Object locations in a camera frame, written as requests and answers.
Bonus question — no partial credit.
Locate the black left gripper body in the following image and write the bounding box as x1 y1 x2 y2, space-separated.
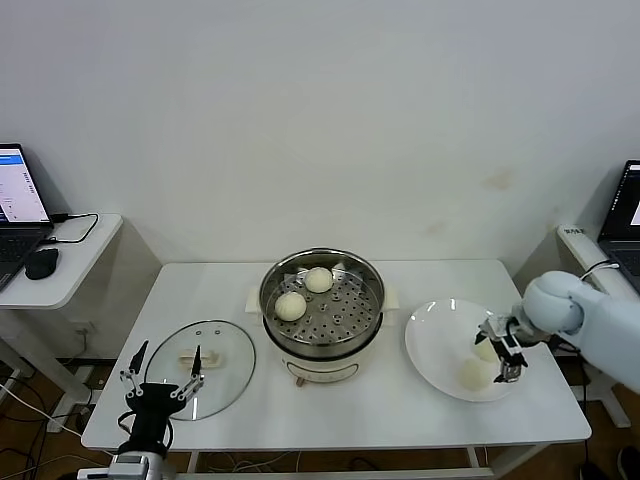
124 382 184 454

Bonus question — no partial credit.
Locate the white round plate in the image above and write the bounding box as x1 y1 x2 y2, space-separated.
403 298 526 403

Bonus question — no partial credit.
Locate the white desk with label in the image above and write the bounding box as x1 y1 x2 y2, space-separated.
555 223 640 429

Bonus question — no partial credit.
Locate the white charging cable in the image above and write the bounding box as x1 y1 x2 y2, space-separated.
579 260 621 286

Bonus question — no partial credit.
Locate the black laptop power cable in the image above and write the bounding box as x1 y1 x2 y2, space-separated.
39 212 100 247

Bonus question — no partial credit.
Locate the laptop with dark screen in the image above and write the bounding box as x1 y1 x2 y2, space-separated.
597 159 640 292

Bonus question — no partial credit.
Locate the white desk with mouse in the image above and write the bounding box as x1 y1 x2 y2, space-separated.
0 213 124 419

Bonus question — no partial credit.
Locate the laptop with white screen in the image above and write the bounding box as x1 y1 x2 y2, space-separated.
0 143 55 294

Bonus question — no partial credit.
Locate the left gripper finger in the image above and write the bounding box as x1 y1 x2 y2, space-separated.
169 344 205 402
118 339 150 399

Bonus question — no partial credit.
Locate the black computer mouse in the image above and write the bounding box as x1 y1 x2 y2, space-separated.
24 247 60 281

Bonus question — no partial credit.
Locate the white floor cable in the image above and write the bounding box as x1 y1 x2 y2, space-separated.
0 382 84 441

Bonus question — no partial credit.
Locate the white electric cooker base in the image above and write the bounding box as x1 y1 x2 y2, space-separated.
244 282 401 389

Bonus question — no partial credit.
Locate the white steamed baozi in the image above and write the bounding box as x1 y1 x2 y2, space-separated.
274 292 308 323
473 339 501 363
304 266 334 294
458 359 492 391

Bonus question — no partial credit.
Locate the perforated steel steamer basket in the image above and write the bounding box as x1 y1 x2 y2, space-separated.
258 246 387 359

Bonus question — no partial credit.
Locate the white table frame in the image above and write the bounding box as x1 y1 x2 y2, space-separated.
187 447 546 480

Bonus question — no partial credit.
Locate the round glass pot lid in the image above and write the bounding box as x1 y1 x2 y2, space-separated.
143 320 257 421

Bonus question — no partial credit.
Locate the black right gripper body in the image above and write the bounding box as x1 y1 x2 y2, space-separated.
487 312 531 351

